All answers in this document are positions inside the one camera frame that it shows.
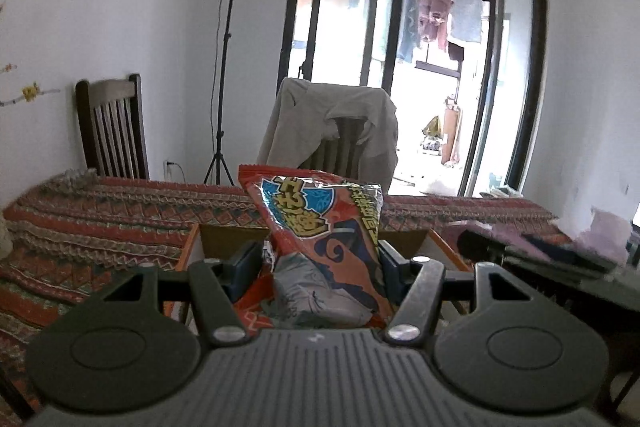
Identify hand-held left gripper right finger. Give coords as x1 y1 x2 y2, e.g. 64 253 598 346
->
377 238 536 350

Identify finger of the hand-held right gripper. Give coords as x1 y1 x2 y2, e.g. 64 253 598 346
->
457 224 531 260

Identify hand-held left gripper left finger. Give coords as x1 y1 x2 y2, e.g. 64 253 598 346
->
100 241 266 350

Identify orange cardboard box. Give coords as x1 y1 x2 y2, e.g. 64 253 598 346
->
165 223 475 338

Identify large red snack bag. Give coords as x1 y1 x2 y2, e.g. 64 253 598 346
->
235 164 401 333

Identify pink plastic bag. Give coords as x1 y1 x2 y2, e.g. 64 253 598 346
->
555 206 633 260

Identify wooden balcony board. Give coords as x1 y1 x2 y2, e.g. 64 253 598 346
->
442 99 463 165

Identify wooden chair under jacket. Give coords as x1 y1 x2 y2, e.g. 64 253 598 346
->
300 117 372 172

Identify beige jacket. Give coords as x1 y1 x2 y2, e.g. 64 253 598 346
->
257 77 399 198

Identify dark wooden chair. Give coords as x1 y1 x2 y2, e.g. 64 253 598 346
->
75 74 151 180

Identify black lamp stand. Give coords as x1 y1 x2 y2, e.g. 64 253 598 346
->
202 0 268 185

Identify hanging grey shirt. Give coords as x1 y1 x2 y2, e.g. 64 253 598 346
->
450 0 485 44

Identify hanging maroon garment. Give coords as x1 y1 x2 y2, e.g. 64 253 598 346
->
417 0 456 52

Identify hanging blue jeans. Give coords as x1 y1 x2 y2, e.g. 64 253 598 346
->
397 0 423 64

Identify yellow flower branches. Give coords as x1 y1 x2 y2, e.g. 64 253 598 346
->
0 64 61 108

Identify black sliding door frame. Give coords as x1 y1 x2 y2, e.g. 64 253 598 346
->
277 0 551 198

